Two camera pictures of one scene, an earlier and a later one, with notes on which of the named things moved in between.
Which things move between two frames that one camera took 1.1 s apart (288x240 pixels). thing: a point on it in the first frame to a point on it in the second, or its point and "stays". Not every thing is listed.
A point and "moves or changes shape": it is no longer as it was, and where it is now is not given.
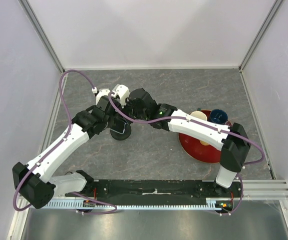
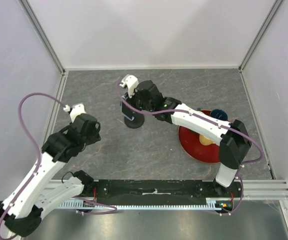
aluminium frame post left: x=42 y=35 stays
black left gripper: x=111 y=119 to x=96 y=136
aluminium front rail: x=251 y=189 stays
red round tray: x=194 y=147 stays
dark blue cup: x=218 y=116 stays
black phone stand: x=121 y=136 moves or changes shape
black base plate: x=157 y=189 stays
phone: x=119 y=126 moves or changes shape
